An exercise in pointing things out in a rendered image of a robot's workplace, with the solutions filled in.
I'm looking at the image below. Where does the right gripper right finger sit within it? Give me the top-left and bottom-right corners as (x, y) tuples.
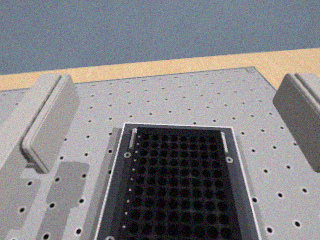
(272, 73), (320, 173)

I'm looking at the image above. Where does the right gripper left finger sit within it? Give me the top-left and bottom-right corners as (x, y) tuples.
(0, 73), (80, 215)

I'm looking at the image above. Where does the black well plate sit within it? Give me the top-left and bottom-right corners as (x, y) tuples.
(117, 127), (242, 240)

